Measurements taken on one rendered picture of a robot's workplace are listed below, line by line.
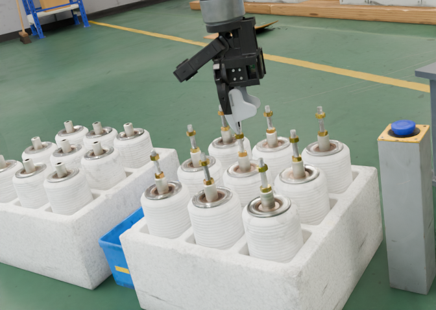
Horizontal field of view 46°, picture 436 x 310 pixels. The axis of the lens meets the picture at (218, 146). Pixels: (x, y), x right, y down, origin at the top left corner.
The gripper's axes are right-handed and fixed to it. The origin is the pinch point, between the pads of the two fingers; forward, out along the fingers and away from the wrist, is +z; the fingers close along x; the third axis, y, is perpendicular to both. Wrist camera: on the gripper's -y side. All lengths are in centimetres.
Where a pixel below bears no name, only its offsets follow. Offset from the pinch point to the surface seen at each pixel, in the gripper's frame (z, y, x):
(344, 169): 12.9, 19.4, 4.2
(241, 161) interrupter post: 7.1, 0.4, -1.1
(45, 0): -5, -341, 476
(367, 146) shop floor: 34, 23, 63
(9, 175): 10, -62, 8
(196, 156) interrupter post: 7.0, -10.0, 2.9
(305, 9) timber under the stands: 29, -20, 316
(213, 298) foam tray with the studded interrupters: 25.7, -4.6, -18.9
